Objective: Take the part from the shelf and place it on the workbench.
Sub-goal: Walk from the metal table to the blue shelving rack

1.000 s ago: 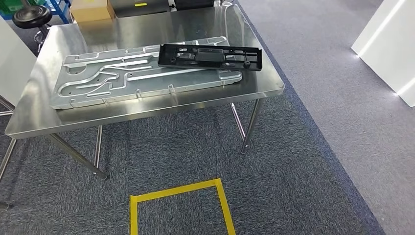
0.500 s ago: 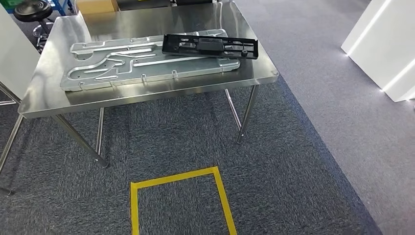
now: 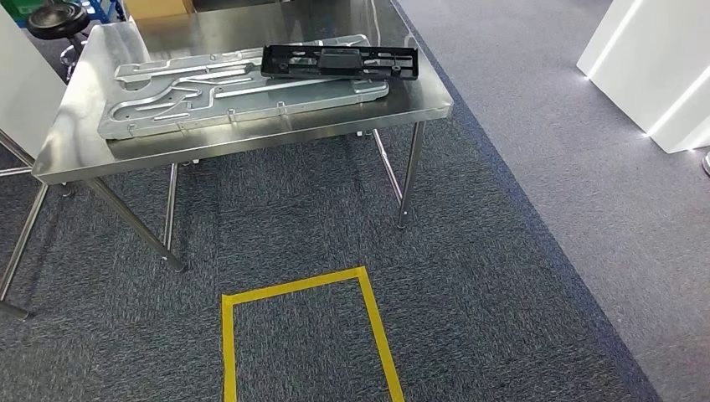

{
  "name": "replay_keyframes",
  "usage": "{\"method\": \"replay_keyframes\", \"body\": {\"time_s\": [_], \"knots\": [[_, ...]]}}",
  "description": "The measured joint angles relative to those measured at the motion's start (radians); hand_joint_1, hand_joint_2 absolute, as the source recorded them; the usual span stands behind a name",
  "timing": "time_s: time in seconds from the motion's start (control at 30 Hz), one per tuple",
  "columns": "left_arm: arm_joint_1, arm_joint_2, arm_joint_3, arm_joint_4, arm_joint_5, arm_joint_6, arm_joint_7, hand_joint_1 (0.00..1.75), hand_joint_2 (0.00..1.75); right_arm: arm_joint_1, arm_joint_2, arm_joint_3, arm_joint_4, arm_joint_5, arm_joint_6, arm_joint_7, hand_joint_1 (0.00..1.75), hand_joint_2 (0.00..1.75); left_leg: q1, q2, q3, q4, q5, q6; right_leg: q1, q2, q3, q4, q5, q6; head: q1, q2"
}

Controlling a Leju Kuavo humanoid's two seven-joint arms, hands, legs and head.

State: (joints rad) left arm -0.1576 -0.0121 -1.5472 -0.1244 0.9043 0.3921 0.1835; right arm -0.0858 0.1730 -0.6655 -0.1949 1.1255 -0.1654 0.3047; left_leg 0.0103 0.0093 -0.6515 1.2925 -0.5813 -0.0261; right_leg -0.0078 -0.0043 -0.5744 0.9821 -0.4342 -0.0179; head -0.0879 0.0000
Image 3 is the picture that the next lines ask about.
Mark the white lit display plinth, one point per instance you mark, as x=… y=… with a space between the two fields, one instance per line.
x=649 y=61

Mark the blue metal frame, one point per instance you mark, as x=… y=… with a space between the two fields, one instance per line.
x=105 y=10

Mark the yellow floor tape square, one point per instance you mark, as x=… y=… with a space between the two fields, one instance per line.
x=377 y=327

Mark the round silver floor base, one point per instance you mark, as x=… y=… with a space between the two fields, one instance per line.
x=706 y=165

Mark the white cabinet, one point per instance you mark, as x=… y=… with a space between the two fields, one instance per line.
x=25 y=89

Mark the black plastic plate bracket part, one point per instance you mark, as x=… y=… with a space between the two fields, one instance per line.
x=338 y=61

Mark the stamped grey metal panel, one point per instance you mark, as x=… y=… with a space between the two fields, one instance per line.
x=166 y=105

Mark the green plastic crate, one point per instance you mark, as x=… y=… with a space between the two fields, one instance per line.
x=19 y=8

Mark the stainless steel workbench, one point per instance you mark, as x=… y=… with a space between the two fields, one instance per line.
x=249 y=16
x=22 y=238

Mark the brown cardboard box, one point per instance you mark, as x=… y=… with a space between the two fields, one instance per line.
x=158 y=6

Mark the black round stool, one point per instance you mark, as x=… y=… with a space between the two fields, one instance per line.
x=58 y=19

